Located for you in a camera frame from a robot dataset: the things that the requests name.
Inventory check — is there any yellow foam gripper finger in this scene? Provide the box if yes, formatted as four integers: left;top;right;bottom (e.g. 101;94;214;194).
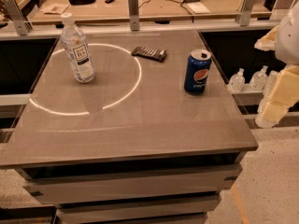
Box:
254;26;278;51
255;64;299;128

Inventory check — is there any clear plastic water bottle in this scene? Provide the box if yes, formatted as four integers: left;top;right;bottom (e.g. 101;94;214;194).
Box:
61;13;95;83

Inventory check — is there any right hand sanitizer bottle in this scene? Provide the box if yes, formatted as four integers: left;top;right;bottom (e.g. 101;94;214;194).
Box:
249;65;267;91

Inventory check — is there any hand sanitizer bottle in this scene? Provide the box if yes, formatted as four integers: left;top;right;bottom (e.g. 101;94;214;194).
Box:
249;65;267;91
228;68;245;93

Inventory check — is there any left hand sanitizer bottle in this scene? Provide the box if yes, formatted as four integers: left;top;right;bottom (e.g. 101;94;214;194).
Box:
228;68;245;93

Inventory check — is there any chocolate rxbar wrapper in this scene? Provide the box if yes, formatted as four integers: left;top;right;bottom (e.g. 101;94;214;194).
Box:
131;47;166;62

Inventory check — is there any blue pepsi can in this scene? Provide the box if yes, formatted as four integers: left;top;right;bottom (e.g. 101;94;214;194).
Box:
184;49;212;95

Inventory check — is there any white paper note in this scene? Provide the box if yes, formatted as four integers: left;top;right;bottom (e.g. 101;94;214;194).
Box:
187;2;210;14

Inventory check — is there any grey drawer cabinet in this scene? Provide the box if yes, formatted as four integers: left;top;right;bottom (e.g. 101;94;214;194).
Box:
19;153;242;224

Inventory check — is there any black object on desk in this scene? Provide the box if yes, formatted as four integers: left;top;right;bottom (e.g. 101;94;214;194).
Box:
69;0;96;6

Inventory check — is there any paper sheet on desk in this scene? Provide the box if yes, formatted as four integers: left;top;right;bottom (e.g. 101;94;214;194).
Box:
41;3;68;15

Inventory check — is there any right metal bracket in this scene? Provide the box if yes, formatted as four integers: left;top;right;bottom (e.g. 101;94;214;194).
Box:
235;0;255;26

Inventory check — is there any metal bracket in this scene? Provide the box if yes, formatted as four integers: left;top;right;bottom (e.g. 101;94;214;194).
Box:
2;0;32;35
235;0;255;26
128;0;139;31

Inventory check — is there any middle metal bracket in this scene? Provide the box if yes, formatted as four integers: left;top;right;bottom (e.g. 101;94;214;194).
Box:
128;0;139;31

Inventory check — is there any left metal bracket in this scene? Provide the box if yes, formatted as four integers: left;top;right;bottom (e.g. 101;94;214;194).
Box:
2;0;32;35

